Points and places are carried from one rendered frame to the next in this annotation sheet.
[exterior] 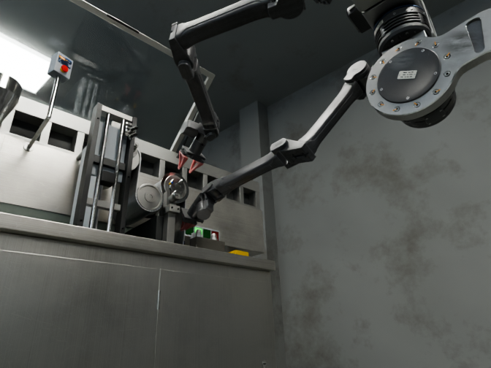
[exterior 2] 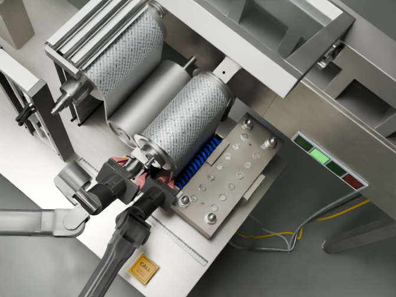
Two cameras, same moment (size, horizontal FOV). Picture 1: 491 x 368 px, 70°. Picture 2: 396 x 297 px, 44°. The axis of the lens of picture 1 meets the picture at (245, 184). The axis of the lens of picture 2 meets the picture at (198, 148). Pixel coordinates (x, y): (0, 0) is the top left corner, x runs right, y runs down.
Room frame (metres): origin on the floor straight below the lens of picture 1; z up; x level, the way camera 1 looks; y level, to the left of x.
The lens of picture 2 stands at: (1.38, -0.06, 2.52)
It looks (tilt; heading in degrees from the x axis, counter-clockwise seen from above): 71 degrees down; 62
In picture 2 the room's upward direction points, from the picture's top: 21 degrees clockwise
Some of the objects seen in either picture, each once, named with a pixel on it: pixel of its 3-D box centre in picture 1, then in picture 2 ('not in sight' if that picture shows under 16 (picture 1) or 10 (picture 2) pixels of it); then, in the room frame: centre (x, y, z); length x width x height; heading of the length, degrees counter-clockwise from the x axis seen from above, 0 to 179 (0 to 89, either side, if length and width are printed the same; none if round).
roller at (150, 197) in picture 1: (136, 205); (151, 104); (1.48, 0.49, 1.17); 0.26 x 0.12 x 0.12; 43
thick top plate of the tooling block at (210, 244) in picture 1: (186, 254); (228, 173); (1.71, 0.30, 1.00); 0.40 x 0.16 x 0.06; 43
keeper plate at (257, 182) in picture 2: not in sight; (251, 190); (1.78, 0.25, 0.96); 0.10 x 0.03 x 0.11; 43
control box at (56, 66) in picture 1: (61, 66); not in sight; (1.11, 0.74, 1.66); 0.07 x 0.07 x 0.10; 59
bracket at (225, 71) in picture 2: not in sight; (224, 72); (1.69, 0.53, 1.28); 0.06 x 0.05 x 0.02; 43
